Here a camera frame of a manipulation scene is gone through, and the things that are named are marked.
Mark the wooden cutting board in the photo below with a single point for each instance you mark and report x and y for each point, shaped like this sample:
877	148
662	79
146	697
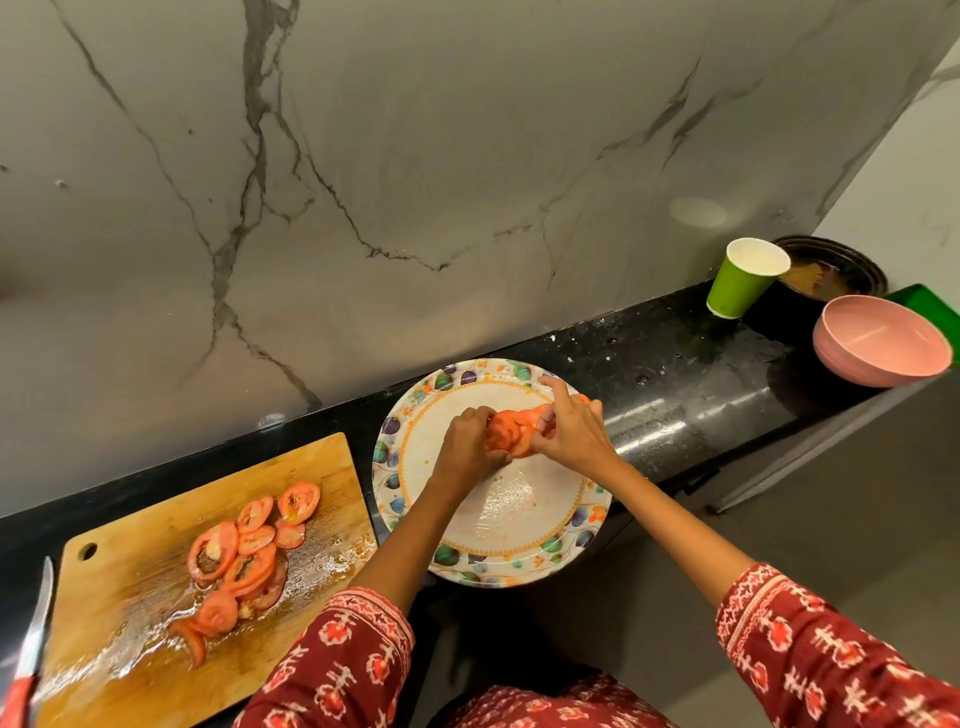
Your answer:
105	585

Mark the floral rimmed plate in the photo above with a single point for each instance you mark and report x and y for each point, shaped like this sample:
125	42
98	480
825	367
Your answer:
510	517

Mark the dark cooking pot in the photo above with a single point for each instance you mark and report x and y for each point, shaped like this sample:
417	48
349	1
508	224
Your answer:
855	259

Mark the person's right forearm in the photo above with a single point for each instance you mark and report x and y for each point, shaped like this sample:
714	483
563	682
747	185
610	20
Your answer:
675	532

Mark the pink bowl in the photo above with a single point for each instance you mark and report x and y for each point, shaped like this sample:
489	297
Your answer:
877	341

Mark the red patterned left sleeve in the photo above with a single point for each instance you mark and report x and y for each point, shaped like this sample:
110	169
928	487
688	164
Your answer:
330	667

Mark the person's left forearm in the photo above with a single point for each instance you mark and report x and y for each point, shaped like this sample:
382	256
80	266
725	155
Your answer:
405	551

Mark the row of tomato slices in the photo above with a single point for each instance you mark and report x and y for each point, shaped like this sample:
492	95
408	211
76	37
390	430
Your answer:
510	435

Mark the person's right hand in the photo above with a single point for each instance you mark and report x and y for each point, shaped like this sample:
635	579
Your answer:
577	439

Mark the pile of tomato slices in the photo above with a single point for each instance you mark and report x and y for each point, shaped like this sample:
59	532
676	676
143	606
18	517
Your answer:
217	611

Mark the red patterned right sleeve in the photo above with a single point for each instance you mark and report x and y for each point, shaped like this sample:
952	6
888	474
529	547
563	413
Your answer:
825	660

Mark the red patterned sleeve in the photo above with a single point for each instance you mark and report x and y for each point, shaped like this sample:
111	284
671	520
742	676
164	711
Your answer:
330	667
825	660

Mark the green plastic tray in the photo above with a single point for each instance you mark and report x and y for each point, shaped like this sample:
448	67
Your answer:
934	307

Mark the red patterned tunic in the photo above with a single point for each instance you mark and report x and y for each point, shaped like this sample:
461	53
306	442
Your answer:
555	705

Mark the green paper cup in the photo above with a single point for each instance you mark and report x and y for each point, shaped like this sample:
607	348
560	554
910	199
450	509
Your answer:
735	289

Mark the person's left hand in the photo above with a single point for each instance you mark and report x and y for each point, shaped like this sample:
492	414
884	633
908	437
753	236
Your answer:
461	454

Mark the brown lower cabinet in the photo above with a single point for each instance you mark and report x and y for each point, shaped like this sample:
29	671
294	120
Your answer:
637	547

